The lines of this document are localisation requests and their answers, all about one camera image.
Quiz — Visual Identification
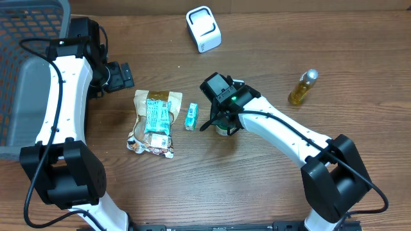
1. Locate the green lid white jar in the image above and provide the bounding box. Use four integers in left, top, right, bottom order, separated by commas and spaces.
215, 125, 232, 136

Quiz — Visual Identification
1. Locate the green white Kleenex tissue pack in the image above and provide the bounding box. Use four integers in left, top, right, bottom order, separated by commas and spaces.
184, 103, 198, 131

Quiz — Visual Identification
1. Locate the brown snack packet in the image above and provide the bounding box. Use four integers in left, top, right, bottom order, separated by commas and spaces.
128, 90, 182, 141

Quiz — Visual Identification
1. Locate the teal snack packet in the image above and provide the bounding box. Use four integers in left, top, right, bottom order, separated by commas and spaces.
144, 99, 171, 135

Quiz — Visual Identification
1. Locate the white labelled snack packet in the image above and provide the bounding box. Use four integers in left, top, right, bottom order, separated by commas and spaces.
127, 133, 174, 158

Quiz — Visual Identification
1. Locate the yellow oil bottle silver cap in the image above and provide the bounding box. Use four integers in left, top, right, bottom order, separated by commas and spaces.
288, 69, 319, 105

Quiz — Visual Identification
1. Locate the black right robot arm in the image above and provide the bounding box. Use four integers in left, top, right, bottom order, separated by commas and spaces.
200, 73, 371, 230

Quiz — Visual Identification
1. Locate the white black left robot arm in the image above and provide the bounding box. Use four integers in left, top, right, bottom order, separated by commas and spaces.
19, 17, 134, 230

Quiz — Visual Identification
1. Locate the white barcode scanner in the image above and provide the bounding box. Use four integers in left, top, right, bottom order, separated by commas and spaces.
186, 6, 222, 53

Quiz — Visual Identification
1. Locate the brown cardboard back panel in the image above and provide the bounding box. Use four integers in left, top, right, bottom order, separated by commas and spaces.
69, 0, 410, 16

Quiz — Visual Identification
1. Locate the grey plastic mesh basket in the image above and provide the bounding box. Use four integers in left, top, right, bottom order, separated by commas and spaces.
1, 0, 71, 160

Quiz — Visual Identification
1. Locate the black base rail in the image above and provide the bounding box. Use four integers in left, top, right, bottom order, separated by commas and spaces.
131, 219, 363, 231

